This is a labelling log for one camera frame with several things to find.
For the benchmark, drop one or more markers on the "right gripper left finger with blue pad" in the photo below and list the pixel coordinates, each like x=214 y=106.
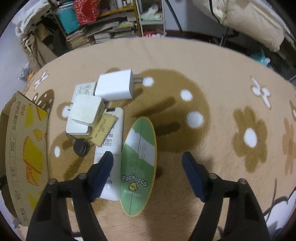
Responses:
x=50 y=220

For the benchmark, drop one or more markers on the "stack of books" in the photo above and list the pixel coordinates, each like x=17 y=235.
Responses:
x=77 y=38

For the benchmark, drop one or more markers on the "tan trench coat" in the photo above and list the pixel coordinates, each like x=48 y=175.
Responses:
x=37 y=52

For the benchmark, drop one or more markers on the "white large charger block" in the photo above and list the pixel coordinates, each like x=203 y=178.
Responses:
x=118 y=85

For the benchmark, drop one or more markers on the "white metal trolley cart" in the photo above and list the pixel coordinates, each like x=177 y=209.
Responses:
x=151 y=18

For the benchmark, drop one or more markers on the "wooden shelf unit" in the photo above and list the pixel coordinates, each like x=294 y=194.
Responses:
x=108 y=10

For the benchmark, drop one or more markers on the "beige NFC tag card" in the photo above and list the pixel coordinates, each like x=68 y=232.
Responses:
x=102 y=129

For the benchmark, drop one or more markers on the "red patterned gift bag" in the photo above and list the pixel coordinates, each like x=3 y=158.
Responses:
x=86 y=11

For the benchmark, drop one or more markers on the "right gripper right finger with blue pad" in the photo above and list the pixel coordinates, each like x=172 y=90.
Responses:
x=245 y=220

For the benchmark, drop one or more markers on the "white square power adapter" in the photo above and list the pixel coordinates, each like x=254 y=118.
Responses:
x=87 y=110

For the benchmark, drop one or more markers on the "small white remote control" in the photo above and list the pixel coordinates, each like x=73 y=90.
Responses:
x=82 y=93

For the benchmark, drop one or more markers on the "brown cardboard box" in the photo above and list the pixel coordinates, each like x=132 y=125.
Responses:
x=23 y=156

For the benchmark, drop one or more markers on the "plush toys in bag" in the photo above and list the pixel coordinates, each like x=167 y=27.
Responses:
x=26 y=73

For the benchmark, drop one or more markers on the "teal storage bag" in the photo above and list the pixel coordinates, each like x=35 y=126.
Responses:
x=67 y=17

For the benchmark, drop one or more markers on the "green oval Pochacco board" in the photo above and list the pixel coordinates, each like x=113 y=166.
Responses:
x=138 y=166

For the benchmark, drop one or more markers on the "black key bunch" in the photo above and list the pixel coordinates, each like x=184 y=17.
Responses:
x=81 y=146

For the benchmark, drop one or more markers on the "white puffer jacket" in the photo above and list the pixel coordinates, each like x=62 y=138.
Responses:
x=28 y=16

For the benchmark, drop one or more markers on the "beige floral carpet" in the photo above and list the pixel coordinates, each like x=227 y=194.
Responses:
x=234 y=115

